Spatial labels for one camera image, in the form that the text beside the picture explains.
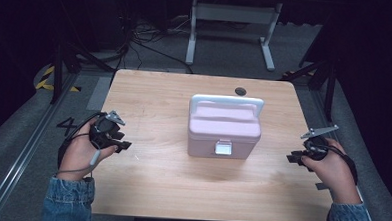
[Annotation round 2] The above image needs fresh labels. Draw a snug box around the white metal stand frame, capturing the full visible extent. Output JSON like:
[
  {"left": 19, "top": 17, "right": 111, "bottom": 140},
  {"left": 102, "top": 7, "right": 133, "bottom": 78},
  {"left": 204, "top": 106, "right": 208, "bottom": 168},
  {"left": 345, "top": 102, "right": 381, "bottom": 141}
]
[{"left": 184, "top": 0, "right": 284, "bottom": 73}]

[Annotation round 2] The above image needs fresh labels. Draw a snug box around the pink box with white handle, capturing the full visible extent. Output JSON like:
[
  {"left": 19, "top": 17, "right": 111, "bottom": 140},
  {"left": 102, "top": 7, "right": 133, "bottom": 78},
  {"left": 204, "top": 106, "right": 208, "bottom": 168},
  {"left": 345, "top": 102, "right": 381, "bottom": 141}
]
[{"left": 186, "top": 93, "right": 266, "bottom": 161}]

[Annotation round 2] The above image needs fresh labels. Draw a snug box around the yellow black floor tape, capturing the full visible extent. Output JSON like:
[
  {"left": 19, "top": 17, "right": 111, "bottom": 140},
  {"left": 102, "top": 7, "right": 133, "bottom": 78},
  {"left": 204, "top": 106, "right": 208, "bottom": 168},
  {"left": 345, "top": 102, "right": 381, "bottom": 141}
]
[{"left": 34, "top": 64, "right": 84, "bottom": 94}]

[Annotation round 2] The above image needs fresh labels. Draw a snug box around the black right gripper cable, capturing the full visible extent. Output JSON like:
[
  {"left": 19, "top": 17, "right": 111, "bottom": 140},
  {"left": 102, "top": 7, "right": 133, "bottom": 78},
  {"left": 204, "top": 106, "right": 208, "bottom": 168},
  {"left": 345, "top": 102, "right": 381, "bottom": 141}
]
[{"left": 324, "top": 144, "right": 361, "bottom": 186}]

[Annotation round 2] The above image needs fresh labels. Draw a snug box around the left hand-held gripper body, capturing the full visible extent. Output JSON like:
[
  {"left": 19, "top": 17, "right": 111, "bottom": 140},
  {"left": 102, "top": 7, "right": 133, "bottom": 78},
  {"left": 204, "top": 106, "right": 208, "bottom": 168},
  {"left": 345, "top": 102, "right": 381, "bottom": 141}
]
[{"left": 88, "top": 109, "right": 127, "bottom": 151}]

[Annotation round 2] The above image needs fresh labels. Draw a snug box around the tangle of black floor cables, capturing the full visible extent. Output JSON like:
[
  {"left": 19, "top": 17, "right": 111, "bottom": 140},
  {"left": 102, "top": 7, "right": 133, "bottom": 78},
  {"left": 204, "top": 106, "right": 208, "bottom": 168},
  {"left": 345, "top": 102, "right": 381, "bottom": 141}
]
[{"left": 109, "top": 11, "right": 196, "bottom": 91}]

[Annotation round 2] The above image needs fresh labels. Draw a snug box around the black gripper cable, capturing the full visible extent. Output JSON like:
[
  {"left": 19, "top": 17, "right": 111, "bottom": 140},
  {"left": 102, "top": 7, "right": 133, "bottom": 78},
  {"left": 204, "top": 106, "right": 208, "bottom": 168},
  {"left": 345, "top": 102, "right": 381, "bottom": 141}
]
[
  {"left": 56, "top": 110, "right": 107, "bottom": 172},
  {"left": 324, "top": 144, "right": 361, "bottom": 186}
]

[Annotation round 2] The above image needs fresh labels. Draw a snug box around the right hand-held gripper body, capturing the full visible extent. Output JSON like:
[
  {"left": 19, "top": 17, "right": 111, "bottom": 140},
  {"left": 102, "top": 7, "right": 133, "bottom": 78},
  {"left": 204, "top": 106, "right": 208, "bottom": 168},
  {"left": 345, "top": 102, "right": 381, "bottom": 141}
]
[{"left": 299, "top": 123, "right": 339, "bottom": 163}]

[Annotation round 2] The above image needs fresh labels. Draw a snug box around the person's left hand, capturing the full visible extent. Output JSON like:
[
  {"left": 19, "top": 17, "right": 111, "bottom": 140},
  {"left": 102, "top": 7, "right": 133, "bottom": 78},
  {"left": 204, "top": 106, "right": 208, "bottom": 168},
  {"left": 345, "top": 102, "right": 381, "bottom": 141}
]
[{"left": 57, "top": 116, "right": 121, "bottom": 183}]

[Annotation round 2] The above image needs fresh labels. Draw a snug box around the aluminium floor rail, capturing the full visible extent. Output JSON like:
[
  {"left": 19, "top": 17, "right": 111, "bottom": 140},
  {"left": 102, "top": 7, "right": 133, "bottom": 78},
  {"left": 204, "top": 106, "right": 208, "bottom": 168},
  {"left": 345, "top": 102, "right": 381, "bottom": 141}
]
[{"left": 0, "top": 69, "right": 82, "bottom": 221}]

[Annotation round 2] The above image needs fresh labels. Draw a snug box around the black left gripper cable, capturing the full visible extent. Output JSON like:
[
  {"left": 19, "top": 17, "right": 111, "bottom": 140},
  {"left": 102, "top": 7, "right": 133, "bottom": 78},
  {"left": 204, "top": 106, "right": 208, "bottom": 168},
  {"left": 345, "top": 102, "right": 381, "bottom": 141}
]
[{"left": 56, "top": 110, "right": 107, "bottom": 172}]

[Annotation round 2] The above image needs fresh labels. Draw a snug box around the black tripod stand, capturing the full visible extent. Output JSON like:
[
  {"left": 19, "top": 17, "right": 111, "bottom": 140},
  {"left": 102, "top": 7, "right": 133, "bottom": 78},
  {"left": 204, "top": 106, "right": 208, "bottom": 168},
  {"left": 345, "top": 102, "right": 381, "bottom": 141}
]
[
  {"left": 277, "top": 55, "right": 338, "bottom": 124},
  {"left": 49, "top": 33, "right": 117, "bottom": 108}
]

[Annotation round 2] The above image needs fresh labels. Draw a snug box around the person's right hand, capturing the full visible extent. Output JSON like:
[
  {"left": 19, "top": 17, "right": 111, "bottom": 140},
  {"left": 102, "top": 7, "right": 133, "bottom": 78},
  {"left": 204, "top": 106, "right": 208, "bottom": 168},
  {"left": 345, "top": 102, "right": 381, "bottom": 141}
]
[{"left": 298, "top": 136, "right": 365, "bottom": 206}]

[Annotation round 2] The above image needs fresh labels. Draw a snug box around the grey cable with plug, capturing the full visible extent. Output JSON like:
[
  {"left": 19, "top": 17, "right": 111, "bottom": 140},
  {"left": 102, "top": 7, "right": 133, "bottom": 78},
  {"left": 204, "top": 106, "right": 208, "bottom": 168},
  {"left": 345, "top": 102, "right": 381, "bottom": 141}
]
[{"left": 55, "top": 146, "right": 102, "bottom": 179}]

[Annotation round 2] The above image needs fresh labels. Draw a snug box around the grey floor tape patch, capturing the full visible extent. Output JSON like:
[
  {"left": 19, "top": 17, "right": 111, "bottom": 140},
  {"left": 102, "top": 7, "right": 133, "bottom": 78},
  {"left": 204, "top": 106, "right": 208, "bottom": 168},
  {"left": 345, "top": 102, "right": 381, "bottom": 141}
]
[{"left": 86, "top": 76, "right": 113, "bottom": 113}]

